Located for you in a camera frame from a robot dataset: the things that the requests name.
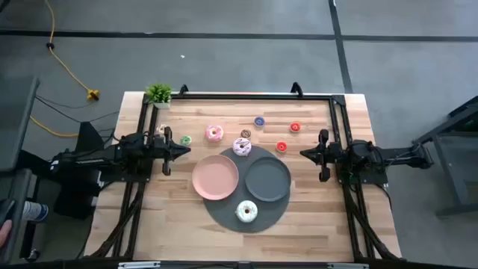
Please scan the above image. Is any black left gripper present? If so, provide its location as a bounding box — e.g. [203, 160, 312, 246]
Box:
[151, 126, 191, 176]

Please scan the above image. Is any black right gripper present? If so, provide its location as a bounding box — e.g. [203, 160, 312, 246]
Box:
[299, 129, 343, 183]

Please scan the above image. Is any large pink frosted donut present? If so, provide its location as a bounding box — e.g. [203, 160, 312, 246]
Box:
[205, 124, 225, 143]

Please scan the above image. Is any pink plate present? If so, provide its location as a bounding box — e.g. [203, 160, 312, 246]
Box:
[191, 154, 240, 201]

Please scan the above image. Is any dark grey plate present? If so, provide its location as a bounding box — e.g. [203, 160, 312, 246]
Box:
[244, 156, 292, 203]

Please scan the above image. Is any large purple frosted donut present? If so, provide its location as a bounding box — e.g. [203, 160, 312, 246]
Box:
[232, 137, 252, 157]

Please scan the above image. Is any large white frosted donut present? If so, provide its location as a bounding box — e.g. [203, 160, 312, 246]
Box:
[235, 200, 258, 223]

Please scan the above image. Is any green plant in white pot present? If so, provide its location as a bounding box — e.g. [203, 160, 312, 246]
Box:
[144, 82, 173, 110]

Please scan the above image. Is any round grey woven placemat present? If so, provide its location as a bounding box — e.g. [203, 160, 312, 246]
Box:
[202, 144, 291, 233]

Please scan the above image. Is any black metal table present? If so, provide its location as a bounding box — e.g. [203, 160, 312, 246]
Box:
[412, 95, 478, 218]

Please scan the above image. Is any white and blue bottle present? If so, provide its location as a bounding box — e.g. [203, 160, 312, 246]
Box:
[22, 200, 49, 223]

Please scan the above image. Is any grey office desk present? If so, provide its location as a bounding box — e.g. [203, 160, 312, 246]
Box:
[0, 75, 41, 173]
[0, 167, 34, 265]

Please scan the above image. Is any person's hand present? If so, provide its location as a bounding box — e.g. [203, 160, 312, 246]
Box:
[0, 219, 13, 250]

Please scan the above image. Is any silver metal bracket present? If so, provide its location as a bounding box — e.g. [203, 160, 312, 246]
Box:
[327, 262, 370, 269]
[118, 261, 162, 269]

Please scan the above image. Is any thin black cable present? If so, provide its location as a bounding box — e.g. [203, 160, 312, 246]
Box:
[35, 95, 120, 124]

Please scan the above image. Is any yellow extension cable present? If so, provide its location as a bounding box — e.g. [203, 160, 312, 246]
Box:
[43, 0, 101, 102]
[29, 115, 80, 138]

